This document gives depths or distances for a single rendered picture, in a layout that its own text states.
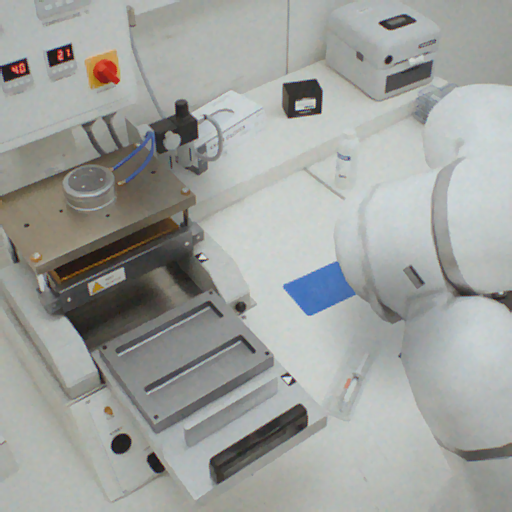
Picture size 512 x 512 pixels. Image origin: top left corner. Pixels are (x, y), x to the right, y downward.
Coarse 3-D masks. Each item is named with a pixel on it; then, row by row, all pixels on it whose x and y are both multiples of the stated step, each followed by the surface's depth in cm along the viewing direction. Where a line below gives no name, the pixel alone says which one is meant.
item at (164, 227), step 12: (144, 228) 121; (156, 228) 121; (168, 228) 121; (120, 240) 119; (132, 240) 119; (144, 240) 119; (96, 252) 117; (108, 252) 117; (120, 252) 117; (72, 264) 115; (84, 264) 115; (96, 264) 115; (60, 276) 113; (72, 276) 114
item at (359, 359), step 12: (360, 336) 141; (348, 348) 140; (360, 348) 139; (372, 348) 139; (348, 360) 137; (360, 360) 137; (372, 360) 137; (348, 372) 136; (360, 372) 136; (336, 384) 134; (348, 384) 134; (360, 384) 134; (336, 396) 132; (348, 396) 132; (324, 408) 130; (336, 408) 130; (348, 408) 130
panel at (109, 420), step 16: (96, 400) 115; (112, 400) 116; (96, 416) 115; (112, 416) 117; (128, 416) 118; (96, 432) 116; (112, 432) 117; (128, 432) 119; (112, 448) 117; (144, 448) 121; (112, 464) 118; (128, 464) 120; (144, 464) 121; (128, 480) 120; (144, 480) 122
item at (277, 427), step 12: (300, 408) 102; (276, 420) 101; (288, 420) 101; (300, 420) 102; (252, 432) 99; (264, 432) 99; (276, 432) 100; (240, 444) 98; (252, 444) 98; (264, 444) 99; (216, 456) 97; (228, 456) 97; (240, 456) 97; (216, 468) 96; (228, 468) 97; (216, 480) 98
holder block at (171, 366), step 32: (160, 320) 115; (192, 320) 117; (224, 320) 115; (128, 352) 113; (160, 352) 111; (192, 352) 111; (224, 352) 113; (256, 352) 111; (128, 384) 107; (160, 384) 108; (192, 384) 109; (224, 384) 107; (160, 416) 103
